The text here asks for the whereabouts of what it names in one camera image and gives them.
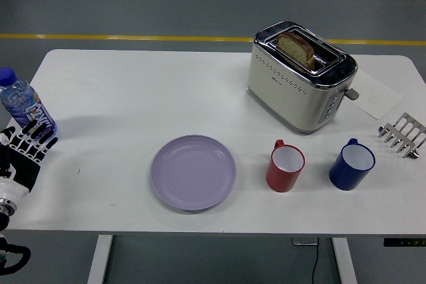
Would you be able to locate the black table control panel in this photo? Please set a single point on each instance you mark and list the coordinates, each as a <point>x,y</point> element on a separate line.
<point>404,242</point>

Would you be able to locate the cream and chrome toaster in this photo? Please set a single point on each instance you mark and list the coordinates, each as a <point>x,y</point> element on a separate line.
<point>289,97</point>

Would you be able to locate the red mug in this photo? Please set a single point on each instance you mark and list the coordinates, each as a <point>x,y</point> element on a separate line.
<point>279,177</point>

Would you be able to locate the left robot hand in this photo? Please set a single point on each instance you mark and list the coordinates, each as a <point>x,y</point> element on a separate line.
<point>23,167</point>

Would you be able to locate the blue mug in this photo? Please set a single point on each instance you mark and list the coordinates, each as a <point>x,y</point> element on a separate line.
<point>342,177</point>

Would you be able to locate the large brown bread slice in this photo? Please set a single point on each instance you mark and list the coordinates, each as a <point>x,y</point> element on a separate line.
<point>294,44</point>

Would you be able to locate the small pale bread slice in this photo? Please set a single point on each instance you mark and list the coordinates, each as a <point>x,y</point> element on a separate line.
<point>311,62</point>

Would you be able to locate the purple round plate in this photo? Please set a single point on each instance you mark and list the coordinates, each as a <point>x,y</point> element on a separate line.
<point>193,174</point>

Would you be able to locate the white paper sheet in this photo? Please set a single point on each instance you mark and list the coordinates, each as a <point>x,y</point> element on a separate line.
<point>376,94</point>

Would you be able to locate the silver metal toast rack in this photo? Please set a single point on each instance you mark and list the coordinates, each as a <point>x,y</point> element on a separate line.
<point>404,132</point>

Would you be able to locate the blue-capped drink bottle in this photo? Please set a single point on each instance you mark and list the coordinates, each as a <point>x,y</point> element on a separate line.
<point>23,101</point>

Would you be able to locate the white table leg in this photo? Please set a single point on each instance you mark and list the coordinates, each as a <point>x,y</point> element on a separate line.
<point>344,260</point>
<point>100,259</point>

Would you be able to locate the grey bracket under table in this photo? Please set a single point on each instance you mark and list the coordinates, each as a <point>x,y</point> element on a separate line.
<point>304,241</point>

